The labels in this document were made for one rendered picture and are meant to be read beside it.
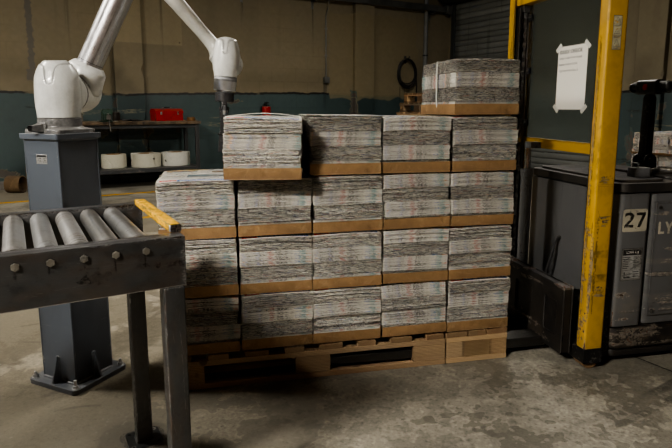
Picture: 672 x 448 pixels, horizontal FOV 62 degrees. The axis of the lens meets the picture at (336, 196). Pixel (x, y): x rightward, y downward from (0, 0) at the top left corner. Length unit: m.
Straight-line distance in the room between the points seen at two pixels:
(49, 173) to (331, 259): 1.11
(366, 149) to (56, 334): 1.42
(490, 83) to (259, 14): 7.32
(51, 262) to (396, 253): 1.41
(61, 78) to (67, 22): 6.41
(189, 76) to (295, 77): 1.79
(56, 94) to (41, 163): 0.27
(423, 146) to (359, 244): 0.47
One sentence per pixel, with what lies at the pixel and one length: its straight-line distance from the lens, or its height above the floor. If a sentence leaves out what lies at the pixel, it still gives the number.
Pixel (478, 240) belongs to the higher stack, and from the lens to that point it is 2.45.
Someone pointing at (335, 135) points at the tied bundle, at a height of 0.99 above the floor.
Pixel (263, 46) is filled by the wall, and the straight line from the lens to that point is 9.42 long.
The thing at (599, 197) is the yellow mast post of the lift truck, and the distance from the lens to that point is 2.48.
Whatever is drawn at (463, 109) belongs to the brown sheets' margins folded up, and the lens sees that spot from 2.34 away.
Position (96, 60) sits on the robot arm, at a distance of 2.54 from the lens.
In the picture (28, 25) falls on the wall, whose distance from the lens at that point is 8.71.
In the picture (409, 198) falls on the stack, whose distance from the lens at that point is 2.30.
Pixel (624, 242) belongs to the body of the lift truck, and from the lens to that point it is 2.64.
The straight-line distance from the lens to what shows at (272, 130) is 2.05.
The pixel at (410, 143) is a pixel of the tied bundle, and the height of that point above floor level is 0.95.
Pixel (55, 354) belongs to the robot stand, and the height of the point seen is 0.13.
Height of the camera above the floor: 1.10
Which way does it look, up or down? 9 degrees down
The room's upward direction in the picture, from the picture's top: straight up
